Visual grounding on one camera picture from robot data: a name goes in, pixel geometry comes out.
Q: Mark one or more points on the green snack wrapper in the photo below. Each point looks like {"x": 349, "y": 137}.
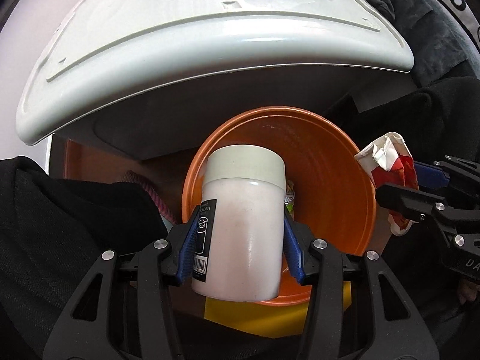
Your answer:
{"x": 290, "y": 198}

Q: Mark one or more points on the orange plastic trash bucket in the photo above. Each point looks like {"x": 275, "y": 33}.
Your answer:
{"x": 333, "y": 195}

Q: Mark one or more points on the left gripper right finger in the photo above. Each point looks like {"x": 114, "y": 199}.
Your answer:
{"x": 357, "y": 309}

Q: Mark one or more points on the white cylindrical plastic jar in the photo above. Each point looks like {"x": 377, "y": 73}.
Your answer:
{"x": 238, "y": 252}

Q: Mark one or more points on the white plastic storage box lid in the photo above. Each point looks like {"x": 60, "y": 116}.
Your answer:
{"x": 144, "y": 77}

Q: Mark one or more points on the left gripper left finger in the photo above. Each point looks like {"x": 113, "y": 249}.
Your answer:
{"x": 84, "y": 328}

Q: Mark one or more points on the red white paper bag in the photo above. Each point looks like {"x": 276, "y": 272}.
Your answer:
{"x": 388, "y": 160}

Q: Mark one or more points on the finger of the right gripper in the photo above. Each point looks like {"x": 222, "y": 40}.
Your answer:
{"x": 452, "y": 231}
{"x": 451, "y": 173}

